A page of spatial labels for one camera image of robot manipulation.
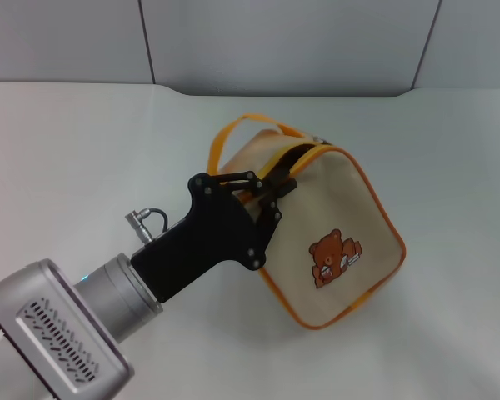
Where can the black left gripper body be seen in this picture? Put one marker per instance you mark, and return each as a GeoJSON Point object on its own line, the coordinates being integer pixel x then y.
{"type": "Point", "coordinates": [208, 237]}

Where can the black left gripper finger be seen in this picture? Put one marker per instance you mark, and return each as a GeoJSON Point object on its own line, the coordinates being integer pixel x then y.
{"type": "Point", "coordinates": [274, 216]}
{"type": "Point", "coordinates": [250, 182]}

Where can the beige bear food bag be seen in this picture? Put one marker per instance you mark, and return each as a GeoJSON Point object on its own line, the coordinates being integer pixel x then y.
{"type": "Point", "coordinates": [329, 200]}

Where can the metal zipper pull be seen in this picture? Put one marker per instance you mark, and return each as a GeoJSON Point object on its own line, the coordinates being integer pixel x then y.
{"type": "Point", "coordinates": [321, 140]}

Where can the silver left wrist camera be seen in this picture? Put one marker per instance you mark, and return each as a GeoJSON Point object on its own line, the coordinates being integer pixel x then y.
{"type": "Point", "coordinates": [54, 329]}

